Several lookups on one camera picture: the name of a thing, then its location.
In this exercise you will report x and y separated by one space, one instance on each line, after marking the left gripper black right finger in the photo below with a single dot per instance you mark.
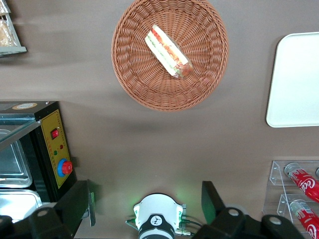
214 209

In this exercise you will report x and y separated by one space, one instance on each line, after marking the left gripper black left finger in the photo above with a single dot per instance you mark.
72 201

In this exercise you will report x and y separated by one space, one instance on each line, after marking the triangle sandwich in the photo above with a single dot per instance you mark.
168 51

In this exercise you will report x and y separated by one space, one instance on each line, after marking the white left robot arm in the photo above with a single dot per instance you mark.
159 206

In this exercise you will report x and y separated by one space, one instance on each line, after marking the large round wicker basket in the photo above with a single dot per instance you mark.
139 79

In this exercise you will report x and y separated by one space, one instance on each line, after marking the cream plastic serving tray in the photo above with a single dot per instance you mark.
296 82

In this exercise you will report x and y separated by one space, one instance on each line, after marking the grey snack tray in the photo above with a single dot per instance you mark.
13 49

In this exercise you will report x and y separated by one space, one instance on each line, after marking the steel warmer pan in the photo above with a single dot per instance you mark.
17 204
12 166

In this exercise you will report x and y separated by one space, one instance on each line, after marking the black food warmer appliance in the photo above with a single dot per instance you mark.
51 149

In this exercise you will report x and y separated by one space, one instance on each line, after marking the clear acrylic bottle rack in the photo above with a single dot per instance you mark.
274 194

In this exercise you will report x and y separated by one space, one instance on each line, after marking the clear nut brittle snack pack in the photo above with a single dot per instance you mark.
6 33
3 6

